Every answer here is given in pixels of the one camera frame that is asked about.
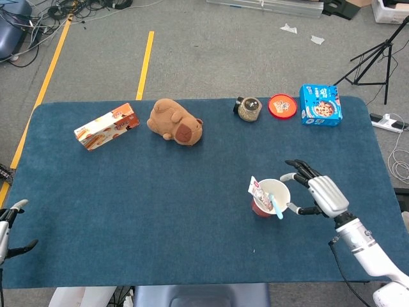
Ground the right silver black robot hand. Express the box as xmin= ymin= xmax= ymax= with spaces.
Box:
xmin=279 ymin=159 xmax=350 ymax=219

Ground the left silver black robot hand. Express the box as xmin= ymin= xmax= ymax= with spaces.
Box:
xmin=0 ymin=199 xmax=38 ymax=266

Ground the light blue toothbrush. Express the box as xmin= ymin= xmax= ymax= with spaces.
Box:
xmin=267 ymin=191 xmax=284 ymax=220

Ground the white printed toothpaste tube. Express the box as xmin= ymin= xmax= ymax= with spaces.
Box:
xmin=247 ymin=175 xmax=275 ymax=212

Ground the white robot base shell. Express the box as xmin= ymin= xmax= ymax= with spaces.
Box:
xmin=47 ymin=285 xmax=118 ymax=307

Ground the red paper cup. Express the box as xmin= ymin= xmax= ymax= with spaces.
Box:
xmin=251 ymin=178 xmax=291 ymax=217

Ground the blue cookie box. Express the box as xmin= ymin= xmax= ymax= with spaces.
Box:
xmin=298 ymin=83 xmax=344 ymax=127

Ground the white power strip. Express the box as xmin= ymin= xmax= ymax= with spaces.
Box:
xmin=369 ymin=113 xmax=409 ymax=134

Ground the red round plastic lid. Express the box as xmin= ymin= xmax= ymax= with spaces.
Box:
xmin=267 ymin=93 xmax=298 ymax=120

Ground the glass jar black lid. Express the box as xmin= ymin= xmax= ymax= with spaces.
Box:
xmin=233 ymin=97 xmax=263 ymax=123

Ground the black tripod stand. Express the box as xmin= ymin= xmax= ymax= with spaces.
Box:
xmin=334 ymin=15 xmax=409 ymax=106

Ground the orange white biscuit box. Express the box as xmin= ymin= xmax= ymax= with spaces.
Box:
xmin=73 ymin=102 xmax=141 ymax=152

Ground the blue table mat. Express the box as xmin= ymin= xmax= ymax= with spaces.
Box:
xmin=2 ymin=95 xmax=404 ymax=290

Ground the brown capybara plush toy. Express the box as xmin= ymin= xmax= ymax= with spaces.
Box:
xmin=146 ymin=98 xmax=205 ymax=147

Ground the black metal stand base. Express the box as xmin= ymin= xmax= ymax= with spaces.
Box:
xmin=321 ymin=0 xmax=362 ymax=20

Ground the white storage box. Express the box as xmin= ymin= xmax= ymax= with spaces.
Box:
xmin=370 ymin=0 xmax=409 ymax=24

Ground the dark blue chair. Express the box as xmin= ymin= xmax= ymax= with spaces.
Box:
xmin=0 ymin=0 xmax=33 ymax=60

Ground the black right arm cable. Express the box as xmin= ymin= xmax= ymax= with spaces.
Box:
xmin=328 ymin=241 xmax=374 ymax=307

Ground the white coiled cable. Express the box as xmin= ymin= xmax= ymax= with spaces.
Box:
xmin=387 ymin=113 xmax=409 ymax=180

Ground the aluminium profile rail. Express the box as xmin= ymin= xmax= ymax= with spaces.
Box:
xmin=206 ymin=0 xmax=324 ymax=19

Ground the black cable bundle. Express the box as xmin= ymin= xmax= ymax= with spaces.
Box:
xmin=30 ymin=0 xmax=134 ymax=36

